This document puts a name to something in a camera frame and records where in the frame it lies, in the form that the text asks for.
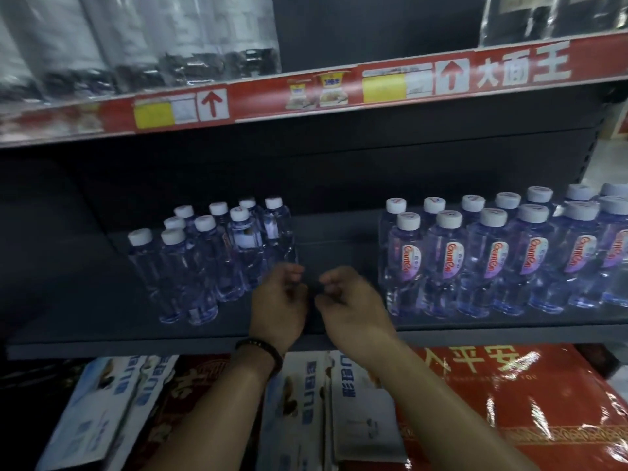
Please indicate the red shelf edge strip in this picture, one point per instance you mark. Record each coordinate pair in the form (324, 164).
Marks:
(314, 88)

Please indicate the row of labelled water bottles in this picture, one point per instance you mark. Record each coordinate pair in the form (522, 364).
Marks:
(500, 259)

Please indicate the yellow white price tag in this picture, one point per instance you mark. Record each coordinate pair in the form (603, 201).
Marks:
(397, 83)
(164, 112)

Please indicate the person's right hand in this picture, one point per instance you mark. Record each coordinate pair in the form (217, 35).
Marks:
(355, 318)

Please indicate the cluster of plain water bottles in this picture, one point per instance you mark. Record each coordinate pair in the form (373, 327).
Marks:
(216, 259)

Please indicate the person's left hand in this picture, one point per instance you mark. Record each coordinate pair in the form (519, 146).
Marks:
(277, 313)

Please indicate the person's left forearm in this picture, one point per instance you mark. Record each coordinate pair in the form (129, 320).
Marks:
(216, 416)

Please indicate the white blue carton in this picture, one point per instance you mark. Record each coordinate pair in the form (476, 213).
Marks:
(365, 416)
(294, 416)
(105, 412)

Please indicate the clear wrapped black pack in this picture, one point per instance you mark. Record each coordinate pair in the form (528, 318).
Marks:
(591, 12)
(517, 17)

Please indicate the red wrapped doormat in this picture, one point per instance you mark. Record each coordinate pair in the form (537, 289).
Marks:
(530, 402)

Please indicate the dark metal shelf board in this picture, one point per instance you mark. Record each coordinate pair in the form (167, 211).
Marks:
(147, 333)

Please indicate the clear wrapped grey pack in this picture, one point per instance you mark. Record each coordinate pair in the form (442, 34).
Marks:
(225, 34)
(54, 44)
(132, 39)

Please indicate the person's right fingers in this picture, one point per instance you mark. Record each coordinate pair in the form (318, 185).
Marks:
(336, 284)

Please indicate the person's left fingers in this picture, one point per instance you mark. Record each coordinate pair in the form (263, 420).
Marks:
(290, 275)

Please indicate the person's right forearm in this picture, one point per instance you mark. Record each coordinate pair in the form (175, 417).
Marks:
(431, 416)

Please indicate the white red arrow sticker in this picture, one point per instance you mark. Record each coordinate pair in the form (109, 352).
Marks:
(213, 104)
(452, 75)

